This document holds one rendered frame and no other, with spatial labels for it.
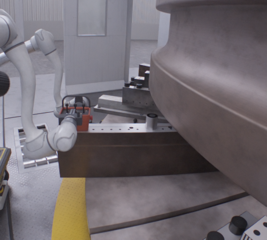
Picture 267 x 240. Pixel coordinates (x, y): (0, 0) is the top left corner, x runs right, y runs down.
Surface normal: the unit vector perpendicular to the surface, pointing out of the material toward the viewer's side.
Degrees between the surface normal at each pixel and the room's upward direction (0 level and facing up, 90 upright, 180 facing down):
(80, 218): 0
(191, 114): 90
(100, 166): 90
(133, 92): 90
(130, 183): 0
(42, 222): 0
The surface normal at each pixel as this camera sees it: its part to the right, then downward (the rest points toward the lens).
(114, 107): -0.26, 0.33
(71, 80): 0.49, 0.33
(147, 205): 0.06, -0.94
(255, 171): -0.89, 0.11
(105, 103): -0.23, 0.01
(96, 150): 0.12, 0.36
